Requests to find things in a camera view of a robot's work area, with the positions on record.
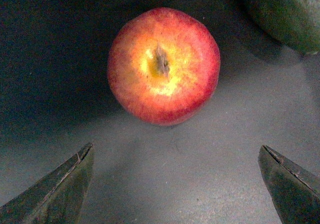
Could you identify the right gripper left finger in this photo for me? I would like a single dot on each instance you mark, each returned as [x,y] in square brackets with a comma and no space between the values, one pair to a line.
[56,198]

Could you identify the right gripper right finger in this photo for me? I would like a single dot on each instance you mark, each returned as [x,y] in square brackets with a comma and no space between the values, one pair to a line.
[295,192]

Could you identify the red yellow apple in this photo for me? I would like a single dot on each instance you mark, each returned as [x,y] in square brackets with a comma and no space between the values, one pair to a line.
[163,66]

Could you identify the green avocado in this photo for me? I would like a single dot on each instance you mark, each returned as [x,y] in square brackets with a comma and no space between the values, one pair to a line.
[294,23]

